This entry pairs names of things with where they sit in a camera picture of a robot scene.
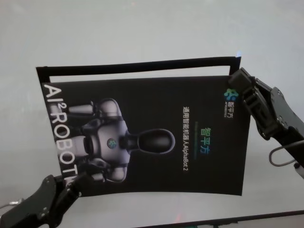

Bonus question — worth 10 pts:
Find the black robot print poster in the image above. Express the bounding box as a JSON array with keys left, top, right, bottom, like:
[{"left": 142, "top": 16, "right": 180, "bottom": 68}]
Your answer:
[{"left": 40, "top": 75, "right": 252, "bottom": 198}]

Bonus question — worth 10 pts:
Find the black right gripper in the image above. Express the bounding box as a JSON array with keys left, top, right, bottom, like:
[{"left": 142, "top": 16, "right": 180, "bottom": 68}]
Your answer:
[{"left": 228, "top": 67, "right": 304, "bottom": 150}]

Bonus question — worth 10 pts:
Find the grey looped cable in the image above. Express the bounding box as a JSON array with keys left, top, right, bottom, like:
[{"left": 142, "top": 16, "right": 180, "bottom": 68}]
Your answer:
[{"left": 268, "top": 145, "right": 299, "bottom": 167}]

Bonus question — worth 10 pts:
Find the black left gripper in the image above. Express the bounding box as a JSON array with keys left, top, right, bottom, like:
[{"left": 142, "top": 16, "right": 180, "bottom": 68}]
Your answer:
[{"left": 0, "top": 172, "right": 90, "bottom": 228}]

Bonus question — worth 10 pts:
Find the thin light grey cable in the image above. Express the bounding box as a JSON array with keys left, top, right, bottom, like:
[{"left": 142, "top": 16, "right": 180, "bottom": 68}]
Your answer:
[{"left": 0, "top": 197, "right": 23, "bottom": 209}]

